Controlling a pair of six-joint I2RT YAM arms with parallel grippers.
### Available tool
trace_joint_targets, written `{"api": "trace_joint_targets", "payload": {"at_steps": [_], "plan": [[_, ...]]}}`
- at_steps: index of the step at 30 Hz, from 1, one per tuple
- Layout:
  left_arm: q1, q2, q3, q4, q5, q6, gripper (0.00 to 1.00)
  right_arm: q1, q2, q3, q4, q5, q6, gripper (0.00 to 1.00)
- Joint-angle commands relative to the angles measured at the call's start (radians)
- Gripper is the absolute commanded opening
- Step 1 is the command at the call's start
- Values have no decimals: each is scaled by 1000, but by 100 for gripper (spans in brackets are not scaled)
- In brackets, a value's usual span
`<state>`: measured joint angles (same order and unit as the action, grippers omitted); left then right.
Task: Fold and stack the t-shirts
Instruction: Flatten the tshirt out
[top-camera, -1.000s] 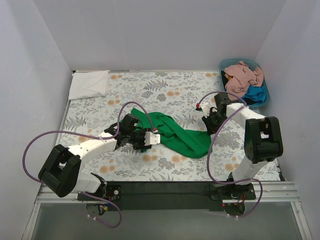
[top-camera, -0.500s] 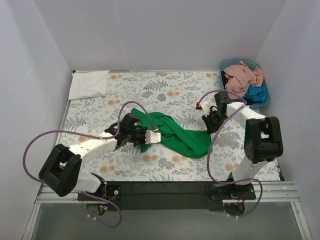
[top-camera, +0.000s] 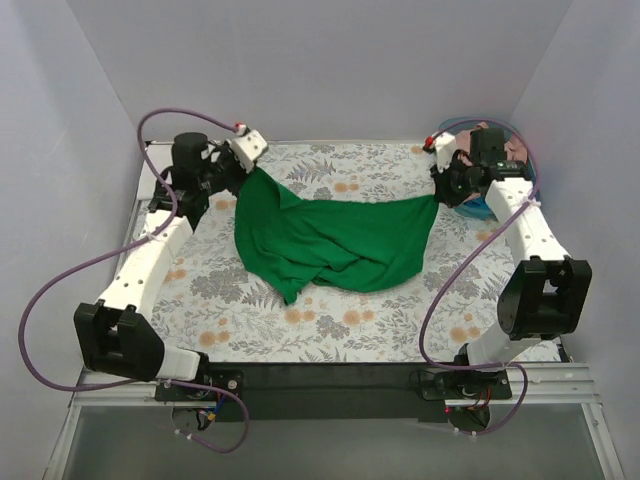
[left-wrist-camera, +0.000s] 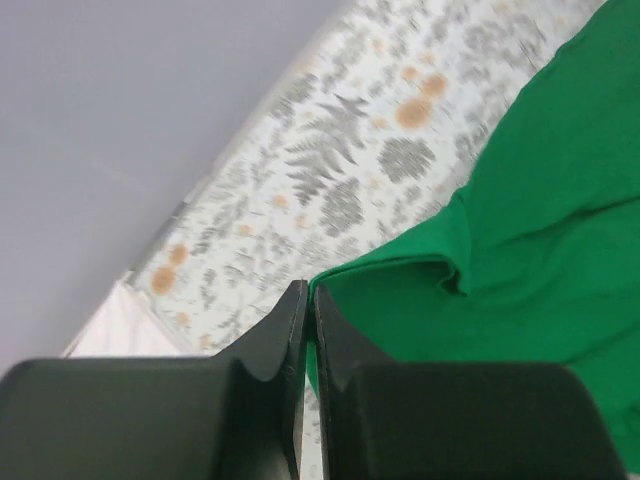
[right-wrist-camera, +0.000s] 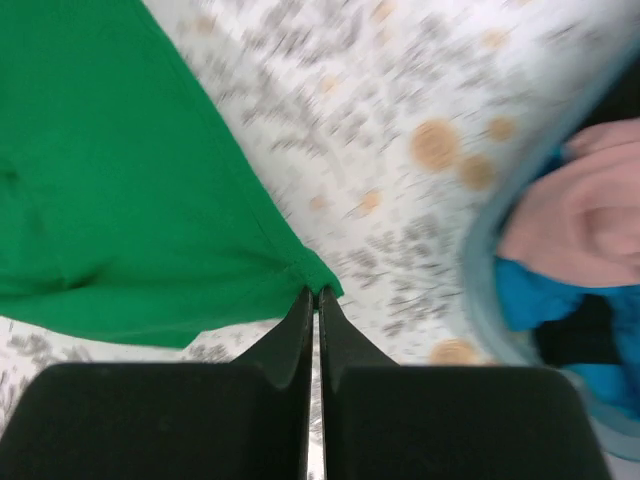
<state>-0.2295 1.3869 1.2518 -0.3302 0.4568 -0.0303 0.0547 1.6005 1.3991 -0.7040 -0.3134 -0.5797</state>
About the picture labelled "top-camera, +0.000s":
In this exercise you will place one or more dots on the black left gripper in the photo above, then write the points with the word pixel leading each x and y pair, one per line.
pixel 232 171

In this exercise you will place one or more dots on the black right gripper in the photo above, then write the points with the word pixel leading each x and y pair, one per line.
pixel 445 186

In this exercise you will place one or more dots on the green t shirt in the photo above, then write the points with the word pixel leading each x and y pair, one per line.
pixel 290 242

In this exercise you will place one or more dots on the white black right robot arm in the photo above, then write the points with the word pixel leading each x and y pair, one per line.
pixel 545 295

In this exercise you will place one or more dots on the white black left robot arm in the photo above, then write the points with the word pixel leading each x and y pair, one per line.
pixel 115 333

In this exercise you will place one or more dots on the blue crumpled t shirt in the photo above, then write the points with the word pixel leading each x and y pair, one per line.
pixel 476 208

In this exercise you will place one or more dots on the pink crumpled t shirt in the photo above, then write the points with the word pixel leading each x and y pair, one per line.
pixel 513 146

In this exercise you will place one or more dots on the folded white t shirt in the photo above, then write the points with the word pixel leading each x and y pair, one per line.
pixel 146 184

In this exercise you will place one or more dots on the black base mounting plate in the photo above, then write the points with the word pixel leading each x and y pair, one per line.
pixel 389 406

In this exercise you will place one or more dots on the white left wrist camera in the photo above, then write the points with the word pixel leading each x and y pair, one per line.
pixel 248 146

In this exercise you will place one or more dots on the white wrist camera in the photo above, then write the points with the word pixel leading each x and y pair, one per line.
pixel 443 146
pixel 248 146

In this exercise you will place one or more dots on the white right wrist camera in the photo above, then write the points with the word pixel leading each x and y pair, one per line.
pixel 443 146

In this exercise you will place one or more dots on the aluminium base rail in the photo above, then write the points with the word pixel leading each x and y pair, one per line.
pixel 541 383

